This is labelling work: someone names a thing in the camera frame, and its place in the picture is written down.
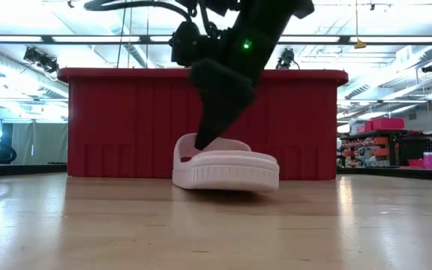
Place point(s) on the yellow hanging tag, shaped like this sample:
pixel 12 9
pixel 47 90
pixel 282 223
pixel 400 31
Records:
pixel 360 45

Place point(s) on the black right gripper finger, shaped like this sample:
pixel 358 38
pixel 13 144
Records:
pixel 221 93

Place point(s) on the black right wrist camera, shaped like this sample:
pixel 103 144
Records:
pixel 188 45

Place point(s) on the pink storage box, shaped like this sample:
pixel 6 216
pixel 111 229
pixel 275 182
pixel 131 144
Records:
pixel 386 124

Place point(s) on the black storage shelf unit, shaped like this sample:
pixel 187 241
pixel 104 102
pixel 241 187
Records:
pixel 396 146

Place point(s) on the pink lidded container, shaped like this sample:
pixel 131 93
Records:
pixel 431 160

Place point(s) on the pink slide sandal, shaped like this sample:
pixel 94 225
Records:
pixel 223 172

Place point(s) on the red plastic bin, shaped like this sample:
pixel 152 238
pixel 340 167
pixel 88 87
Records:
pixel 126 123

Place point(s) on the black ceiling rig camera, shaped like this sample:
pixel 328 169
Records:
pixel 39 60
pixel 286 58

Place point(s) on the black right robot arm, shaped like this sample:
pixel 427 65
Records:
pixel 216 5

